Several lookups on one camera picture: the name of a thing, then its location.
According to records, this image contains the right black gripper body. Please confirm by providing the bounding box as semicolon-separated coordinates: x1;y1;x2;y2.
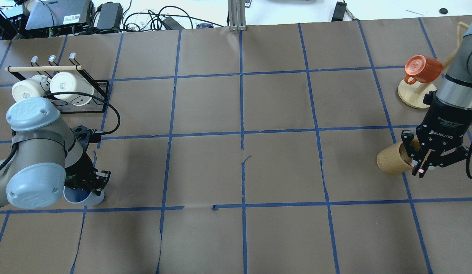
402;100;472;162

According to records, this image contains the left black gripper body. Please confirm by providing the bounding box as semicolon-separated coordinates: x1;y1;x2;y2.
64;152;111;191

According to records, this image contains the light blue plastic cup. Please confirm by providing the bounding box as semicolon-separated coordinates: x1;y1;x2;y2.
63;186;105;207

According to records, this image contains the pink chopstick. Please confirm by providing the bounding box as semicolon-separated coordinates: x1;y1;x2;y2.
411;162;424;176

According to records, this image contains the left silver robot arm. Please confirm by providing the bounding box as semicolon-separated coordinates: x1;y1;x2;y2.
0;97;111;209

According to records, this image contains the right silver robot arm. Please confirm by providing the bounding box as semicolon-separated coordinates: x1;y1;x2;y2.
401;23;472;179

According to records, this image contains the bamboo chopstick holder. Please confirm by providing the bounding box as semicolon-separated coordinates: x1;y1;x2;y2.
376;142;413;175

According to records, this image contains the wooden mug tree stand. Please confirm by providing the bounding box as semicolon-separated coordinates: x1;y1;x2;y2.
397;21;470;109

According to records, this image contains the orange mug on stand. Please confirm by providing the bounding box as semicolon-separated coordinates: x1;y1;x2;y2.
404;54;443;85

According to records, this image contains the white mug right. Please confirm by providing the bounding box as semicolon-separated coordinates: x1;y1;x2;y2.
50;72;94;106

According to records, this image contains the white mug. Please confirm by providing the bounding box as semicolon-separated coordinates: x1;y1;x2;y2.
50;72;94;106
11;75;51;102

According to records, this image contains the white mug left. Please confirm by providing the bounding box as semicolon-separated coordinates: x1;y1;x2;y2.
11;75;51;102

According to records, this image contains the wooden rack rod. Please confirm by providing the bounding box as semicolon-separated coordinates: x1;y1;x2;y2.
4;65;84;73

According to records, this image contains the black power adapter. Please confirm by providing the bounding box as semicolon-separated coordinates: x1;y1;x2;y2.
331;1;347;21

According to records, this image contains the black computer box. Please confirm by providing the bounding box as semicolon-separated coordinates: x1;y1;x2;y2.
25;0;95;32

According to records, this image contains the black wire mug rack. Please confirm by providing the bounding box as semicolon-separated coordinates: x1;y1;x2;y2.
30;53;110;114

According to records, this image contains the aluminium frame post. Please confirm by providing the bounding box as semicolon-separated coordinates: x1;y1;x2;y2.
228;0;247;31

